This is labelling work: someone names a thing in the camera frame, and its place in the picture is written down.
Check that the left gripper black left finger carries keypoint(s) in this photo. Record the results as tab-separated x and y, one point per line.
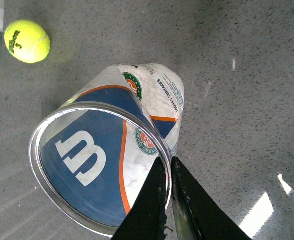
146	220

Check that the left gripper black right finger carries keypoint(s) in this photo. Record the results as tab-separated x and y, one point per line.
196	215

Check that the clear Wilson tennis ball can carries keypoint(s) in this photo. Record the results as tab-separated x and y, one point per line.
92	155

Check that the far Wilson tennis ball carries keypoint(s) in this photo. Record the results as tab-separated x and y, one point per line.
27	41

